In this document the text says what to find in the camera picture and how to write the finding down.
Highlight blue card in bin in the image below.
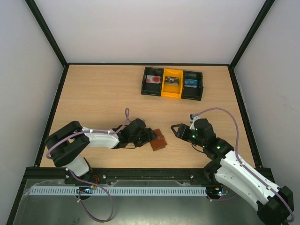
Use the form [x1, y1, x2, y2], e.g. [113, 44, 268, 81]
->
[184, 79, 198, 88]

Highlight red white card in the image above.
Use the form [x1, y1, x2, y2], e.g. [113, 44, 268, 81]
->
[146, 75, 161, 84]

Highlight left black bin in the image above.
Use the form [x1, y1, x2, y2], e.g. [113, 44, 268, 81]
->
[141, 67, 164, 96]

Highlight yellow middle bin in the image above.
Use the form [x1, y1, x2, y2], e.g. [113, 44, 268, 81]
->
[161, 68, 183, 98]

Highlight right controller board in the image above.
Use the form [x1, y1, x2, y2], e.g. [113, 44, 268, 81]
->
[207, 186, 229, 198]

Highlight black cage frame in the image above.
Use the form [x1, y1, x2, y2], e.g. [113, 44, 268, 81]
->
[7, 0, 274, 225]

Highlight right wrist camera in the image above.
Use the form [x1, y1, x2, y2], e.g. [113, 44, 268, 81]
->
[189, 114, 200, 124]

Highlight right black bin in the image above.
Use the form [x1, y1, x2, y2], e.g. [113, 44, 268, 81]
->
[181, 70, 203, 101]

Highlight controller board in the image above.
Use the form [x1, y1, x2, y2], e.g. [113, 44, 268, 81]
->
[76, 185, 97, 194]
[207, 186, 229, 198]

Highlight brown leather card holder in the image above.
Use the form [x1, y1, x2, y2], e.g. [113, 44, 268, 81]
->
[150, 128, 167, 151]

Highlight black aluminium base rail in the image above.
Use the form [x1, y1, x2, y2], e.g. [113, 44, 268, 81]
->
[22, 167, 220, 187]

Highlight left controller board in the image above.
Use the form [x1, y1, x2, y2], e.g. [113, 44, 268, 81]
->
[76, 185, 97, 194]

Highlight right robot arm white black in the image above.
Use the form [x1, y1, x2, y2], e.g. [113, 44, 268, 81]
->
[171, 117, 293, 225]

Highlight dark black card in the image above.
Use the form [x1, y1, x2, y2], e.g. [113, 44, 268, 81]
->
[165, 76, 180, 86]

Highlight light blue slotted cable duct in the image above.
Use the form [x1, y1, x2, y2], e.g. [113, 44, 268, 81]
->
[29, 186, 207, 196]

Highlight black bin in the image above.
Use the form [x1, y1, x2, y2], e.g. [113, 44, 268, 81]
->
[181, 70, 203, 101]
[141, 67, 164, 96]

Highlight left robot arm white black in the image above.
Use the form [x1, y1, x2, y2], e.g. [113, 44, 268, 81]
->
[45, 119, 157, 177]

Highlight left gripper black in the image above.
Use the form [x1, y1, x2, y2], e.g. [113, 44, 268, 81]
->
[129, 128, 158, 148]

